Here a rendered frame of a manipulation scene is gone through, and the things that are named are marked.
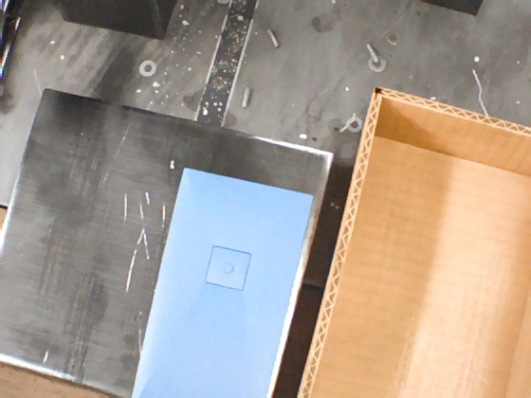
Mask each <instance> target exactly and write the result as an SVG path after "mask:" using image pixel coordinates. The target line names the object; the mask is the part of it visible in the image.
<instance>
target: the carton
mask: <svg viewBox="0 0 531 398"><path fill-rule="evenodd" d="M297 398H531V129H530V128H526V127H523V126H521V125H517V124H513V123H510V122H506V121H502V120H499V119H496V118H489V117H486V116H483V115H479V114H476V113H473V112H470V111H468V110H464V109H461V108H457V107H454V106H449V105H446V104H443V103H439V102H435V101H432V100H428V99H421V98H418V97H415V96H410V95H406V94H403V93H398V92H395V91H392V90H388V89H383V88H380V87H377V86H375V87H374V90H373V93H372V98H371V102H370V105H369V109H368V112H367V114H366V120H365V124H364V127H363V130H362V134H361V138H360V142H359V146H358V149H357V161H356V165H355V168H354V172H353V176H352V180H351V184H350V188H349V192H348V196H347V200H346V204H345V209H344V211H343V215H342V219H341V224H340V228H339V235H338V239H337V244H336V248H335V253H334V257H333V260H332V263H331V267H330V270H329V274H328V278H327V282H326V285H325V289H324V293H323V297H322V301H321V305H320V311H319V315H318V318H317V323H316V327H315V330H314V333H313V338H312V341H311V345H310V349H309V353H308V356H307V359H306V363H305V368H304V371H303V375H302V381H301V384H300V388H299V391H298V395H297Z"/></svg>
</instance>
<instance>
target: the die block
mask: <svg viewBox="0 0 531 398"><path fill-rule="evenodd" d="M57 1H58V3H59V7H60V9H61V12H62V16H63V17H64V19H65V21H66V22H70V23H71V22H73V23H77V24H80V25H88V26H91V27H101V28H104V29H112V30H115V31H118V32H126V33H130V34H134V35H141V36H144V37H148V38H156V39H159V40H162V39H163V38H164V35H165V33H166V29H167V26H168V24H169V21H170V18H171V15H172V12H173V10H174V6H175V3H176V0H57Z"/></svg>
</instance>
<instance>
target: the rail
mask: <svg viewBox="0 0 531 398"><path fill-rule="evenodd" d="M13 1H14V0H0V10H4V11H6V14H7V15H8V16H15V17H17V16H18V14H19V11H20V8H21V7H22V4H23V1H24V0H16V1H14V2H15V3H14V6H12V7H13V9H10V7H11V4H12V2H13Z"/></svg>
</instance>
